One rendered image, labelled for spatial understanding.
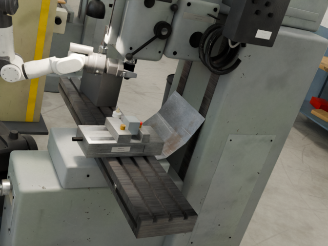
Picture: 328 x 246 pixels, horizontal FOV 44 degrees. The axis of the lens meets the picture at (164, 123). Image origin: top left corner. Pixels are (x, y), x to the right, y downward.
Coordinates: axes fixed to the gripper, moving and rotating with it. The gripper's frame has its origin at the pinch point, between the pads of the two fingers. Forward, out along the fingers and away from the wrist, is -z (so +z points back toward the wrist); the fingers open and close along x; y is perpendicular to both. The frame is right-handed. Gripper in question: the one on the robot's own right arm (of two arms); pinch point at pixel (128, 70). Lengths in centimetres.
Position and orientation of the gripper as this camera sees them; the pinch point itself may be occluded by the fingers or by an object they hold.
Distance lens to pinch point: 181.0
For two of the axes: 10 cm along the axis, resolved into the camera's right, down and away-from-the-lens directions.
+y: -2.6, 8.8, 4.1
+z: -9.5, -1.5, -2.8
